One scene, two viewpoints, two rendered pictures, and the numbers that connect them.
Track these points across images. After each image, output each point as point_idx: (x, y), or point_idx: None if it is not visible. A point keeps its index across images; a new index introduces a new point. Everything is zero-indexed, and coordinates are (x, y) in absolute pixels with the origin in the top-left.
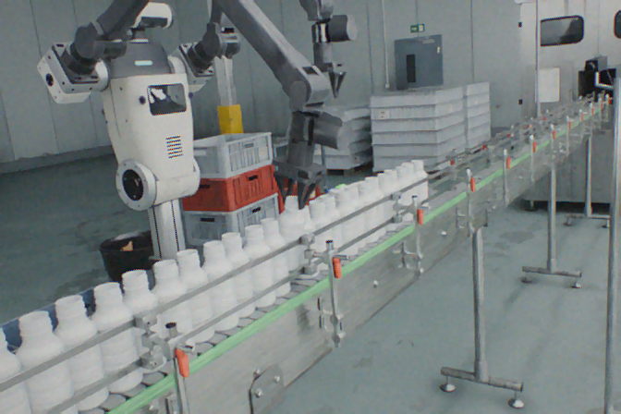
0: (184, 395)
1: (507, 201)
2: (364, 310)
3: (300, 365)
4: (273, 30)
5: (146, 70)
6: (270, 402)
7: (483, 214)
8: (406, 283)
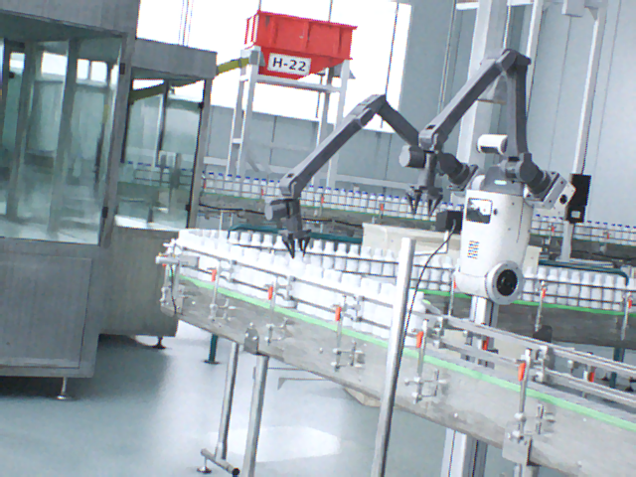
0: (213, 290)
1: (513, 433)
2: (309, 360)
3: (267, 347)
4: (312, 153)
5: (501, 188)
6: (249, 347)
7: (498, 431)
8: (348, 381)
